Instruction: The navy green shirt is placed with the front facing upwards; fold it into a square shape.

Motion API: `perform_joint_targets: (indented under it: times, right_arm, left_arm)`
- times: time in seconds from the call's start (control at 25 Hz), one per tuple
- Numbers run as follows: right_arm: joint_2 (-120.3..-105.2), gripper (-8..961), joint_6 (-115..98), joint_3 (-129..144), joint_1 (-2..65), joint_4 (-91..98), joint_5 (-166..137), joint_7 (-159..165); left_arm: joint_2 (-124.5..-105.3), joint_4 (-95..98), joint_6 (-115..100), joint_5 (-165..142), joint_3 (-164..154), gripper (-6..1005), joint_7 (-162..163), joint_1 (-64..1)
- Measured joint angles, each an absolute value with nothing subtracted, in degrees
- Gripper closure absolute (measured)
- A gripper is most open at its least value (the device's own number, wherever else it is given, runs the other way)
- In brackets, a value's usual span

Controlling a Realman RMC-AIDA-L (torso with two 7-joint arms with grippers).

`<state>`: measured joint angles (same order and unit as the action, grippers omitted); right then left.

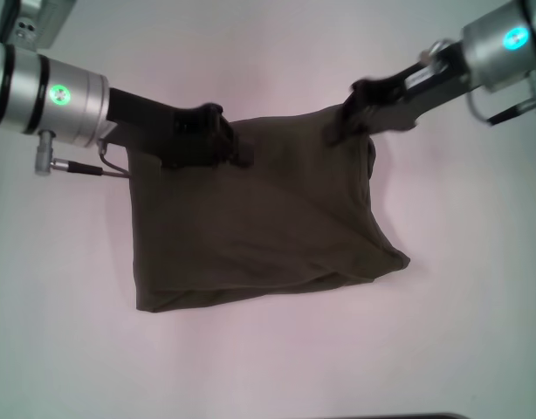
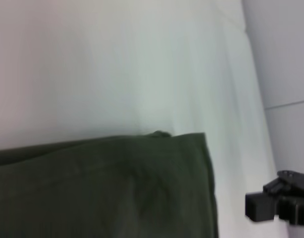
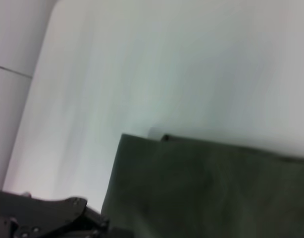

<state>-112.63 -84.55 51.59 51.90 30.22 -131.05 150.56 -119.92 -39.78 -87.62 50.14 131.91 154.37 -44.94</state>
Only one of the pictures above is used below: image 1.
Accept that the silver metal knob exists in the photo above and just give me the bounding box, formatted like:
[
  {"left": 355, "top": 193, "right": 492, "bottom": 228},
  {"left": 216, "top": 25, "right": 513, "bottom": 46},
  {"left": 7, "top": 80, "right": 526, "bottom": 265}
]
[{"left": 418, "top": 38, "right": 452, "bottom": 73}]

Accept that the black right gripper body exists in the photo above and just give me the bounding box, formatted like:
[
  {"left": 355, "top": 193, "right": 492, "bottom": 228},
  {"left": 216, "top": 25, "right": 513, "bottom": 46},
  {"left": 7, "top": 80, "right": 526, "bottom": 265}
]
[{"left": 344, "top": 39, "right": 483, "bottom": 133}]

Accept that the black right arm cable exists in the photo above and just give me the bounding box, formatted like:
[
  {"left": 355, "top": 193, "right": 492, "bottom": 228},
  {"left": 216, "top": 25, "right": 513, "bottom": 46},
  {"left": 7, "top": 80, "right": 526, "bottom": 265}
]
[{"left": 464, "top": 72, "right": 536, "bottom": 128}]

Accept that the dark green printed t-shirt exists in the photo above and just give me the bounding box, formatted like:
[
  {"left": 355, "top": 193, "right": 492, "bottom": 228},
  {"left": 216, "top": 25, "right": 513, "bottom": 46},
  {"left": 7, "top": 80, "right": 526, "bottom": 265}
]
[{"left": 127, "top": 100, "right": 412, "bottom": 314}]

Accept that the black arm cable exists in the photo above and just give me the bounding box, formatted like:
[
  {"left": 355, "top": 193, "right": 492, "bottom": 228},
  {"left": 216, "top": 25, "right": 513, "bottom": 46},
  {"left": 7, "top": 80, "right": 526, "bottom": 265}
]
[
  {"left": 34, "top": 130, "right": 134, "bottom": 179},
  {"left": 464, "top": 72, "right": 536, "bottom": 128}
]

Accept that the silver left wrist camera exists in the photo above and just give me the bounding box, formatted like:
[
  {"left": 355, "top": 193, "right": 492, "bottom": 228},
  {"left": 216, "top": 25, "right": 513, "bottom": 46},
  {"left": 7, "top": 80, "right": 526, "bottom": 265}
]
[{"left": 0, "top": 0, "right": 79, "bottom": 50}]

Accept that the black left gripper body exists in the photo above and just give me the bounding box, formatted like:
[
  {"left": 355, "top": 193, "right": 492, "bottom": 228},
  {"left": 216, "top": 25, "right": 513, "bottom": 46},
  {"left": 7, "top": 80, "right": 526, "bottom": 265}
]
[{"left": 104, "top": 88, "right": 228, "bottom": 170}]

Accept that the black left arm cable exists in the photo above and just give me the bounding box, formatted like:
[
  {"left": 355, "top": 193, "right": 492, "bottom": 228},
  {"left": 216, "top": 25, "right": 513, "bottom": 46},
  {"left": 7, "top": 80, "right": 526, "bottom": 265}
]
[{"left": 34, "top": 130, "right": 134, "bottom": 179}]

